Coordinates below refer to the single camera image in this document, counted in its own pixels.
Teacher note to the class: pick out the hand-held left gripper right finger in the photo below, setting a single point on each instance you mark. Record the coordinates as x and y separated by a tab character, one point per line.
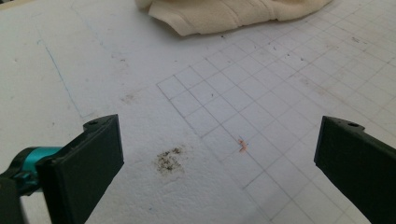
358	161

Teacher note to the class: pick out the white foam mat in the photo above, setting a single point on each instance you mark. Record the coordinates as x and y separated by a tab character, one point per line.
93	68

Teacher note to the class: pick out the cream towel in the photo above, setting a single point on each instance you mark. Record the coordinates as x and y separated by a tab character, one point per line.
224	14

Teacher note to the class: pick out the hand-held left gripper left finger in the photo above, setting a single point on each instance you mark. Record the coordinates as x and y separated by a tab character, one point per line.
81	168

